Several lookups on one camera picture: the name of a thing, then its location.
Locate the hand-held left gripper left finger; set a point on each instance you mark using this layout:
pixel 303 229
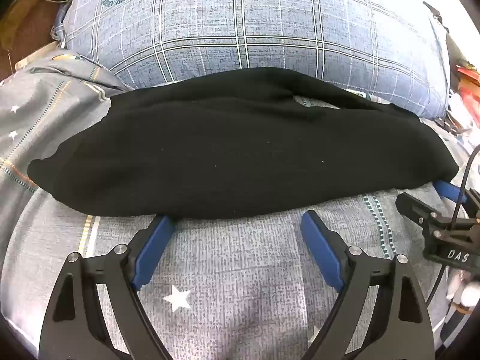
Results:
pixel 153 247

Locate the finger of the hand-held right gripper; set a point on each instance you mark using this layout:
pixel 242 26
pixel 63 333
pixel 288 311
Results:
pixel 448 191
pixel 412 204

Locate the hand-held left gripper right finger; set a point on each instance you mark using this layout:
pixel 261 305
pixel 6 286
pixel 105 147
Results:
pixel 320 247

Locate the black pants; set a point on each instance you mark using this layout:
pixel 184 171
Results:
pixel 225 157

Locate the person's right hand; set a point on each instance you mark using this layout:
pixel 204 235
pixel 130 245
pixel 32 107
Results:
pixel 468 296

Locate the grey star print bedsheet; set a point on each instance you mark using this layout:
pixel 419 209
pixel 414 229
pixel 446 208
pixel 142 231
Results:
pixel 243 262

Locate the blue plaid pillow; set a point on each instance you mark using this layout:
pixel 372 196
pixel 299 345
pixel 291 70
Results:
pixel 262 26

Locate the brown cloth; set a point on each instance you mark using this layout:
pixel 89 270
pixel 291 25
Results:
pixel 22 15

